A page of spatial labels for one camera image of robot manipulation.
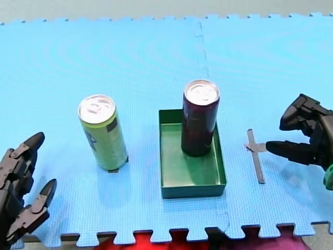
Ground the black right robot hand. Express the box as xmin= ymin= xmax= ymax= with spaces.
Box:
xmin=265 ymin=93 xmax=333 ymax=171

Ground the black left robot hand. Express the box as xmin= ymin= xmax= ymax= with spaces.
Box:
xmin=0 ymin=132 xmax=58 ymax=245

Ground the shallow green tray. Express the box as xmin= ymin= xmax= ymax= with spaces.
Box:
xmin=159 ymin=108 xmax=227 ymax=200

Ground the dark purple drink can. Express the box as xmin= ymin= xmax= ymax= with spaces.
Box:
xmin=181 ymin=79 xmax=221 ymax=157

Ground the green drink can dark band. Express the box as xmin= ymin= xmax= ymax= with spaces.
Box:
xmin=78 ymin=94 xmax=130 ymax=172

